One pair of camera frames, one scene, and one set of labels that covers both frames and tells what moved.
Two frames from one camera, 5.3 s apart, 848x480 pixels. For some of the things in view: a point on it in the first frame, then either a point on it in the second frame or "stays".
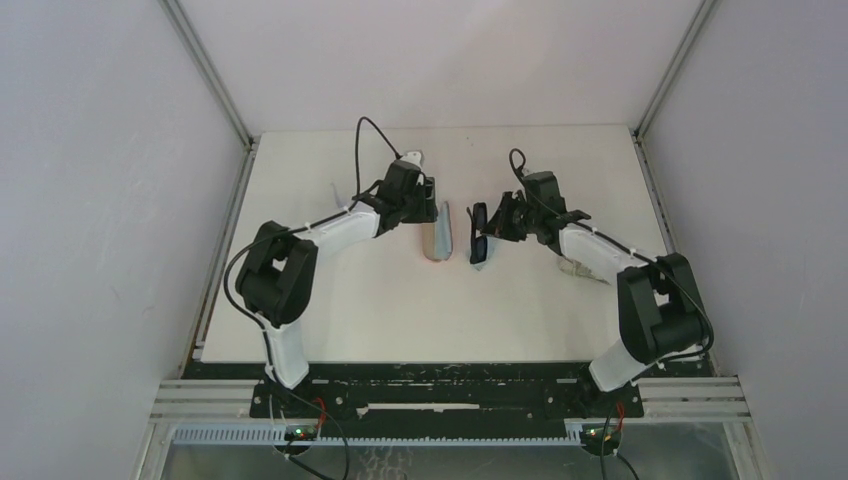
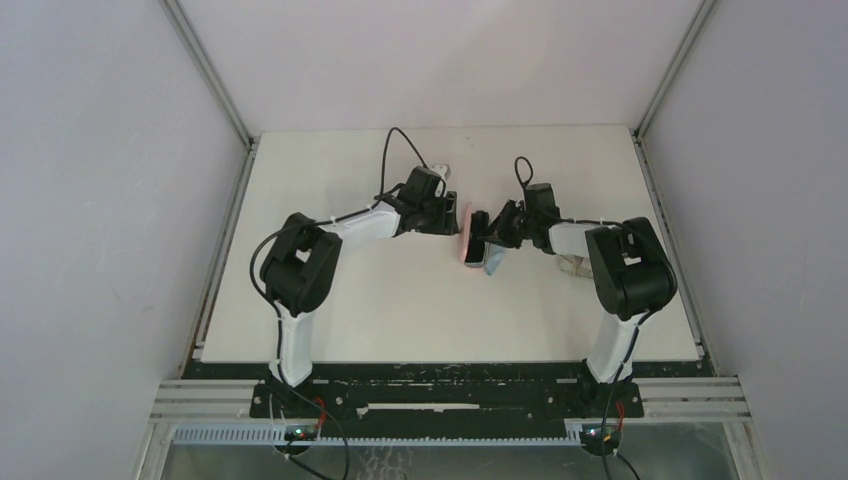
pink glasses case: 428,241 to 464,239
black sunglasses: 479,244 stays
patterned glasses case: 574,267 stays
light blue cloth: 480,265 to 495,257
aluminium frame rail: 664,400 stays
